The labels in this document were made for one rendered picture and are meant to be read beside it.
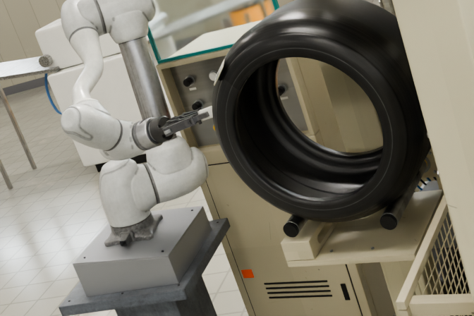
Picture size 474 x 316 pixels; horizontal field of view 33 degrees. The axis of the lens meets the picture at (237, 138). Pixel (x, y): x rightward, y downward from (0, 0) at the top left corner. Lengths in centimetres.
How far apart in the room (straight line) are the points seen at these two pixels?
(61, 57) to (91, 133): 415
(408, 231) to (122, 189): 105
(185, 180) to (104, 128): 60
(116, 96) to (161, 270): 360
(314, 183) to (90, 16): 97
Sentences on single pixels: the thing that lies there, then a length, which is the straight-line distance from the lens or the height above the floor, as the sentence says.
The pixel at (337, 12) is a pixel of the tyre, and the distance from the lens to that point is 197.
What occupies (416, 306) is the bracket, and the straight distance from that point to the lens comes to 156.
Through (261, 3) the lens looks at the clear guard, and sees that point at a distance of 276.
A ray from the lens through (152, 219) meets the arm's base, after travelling 287.
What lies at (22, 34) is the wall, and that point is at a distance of 1170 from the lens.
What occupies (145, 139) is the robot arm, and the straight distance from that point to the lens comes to 234.
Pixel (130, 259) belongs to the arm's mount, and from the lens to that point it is 272.
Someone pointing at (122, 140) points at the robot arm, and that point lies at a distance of 235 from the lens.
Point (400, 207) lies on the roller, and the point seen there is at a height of 91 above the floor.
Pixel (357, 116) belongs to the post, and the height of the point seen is 106.
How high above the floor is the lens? 181
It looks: 17 degrees down
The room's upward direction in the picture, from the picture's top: 19 degrees counter-clockwise
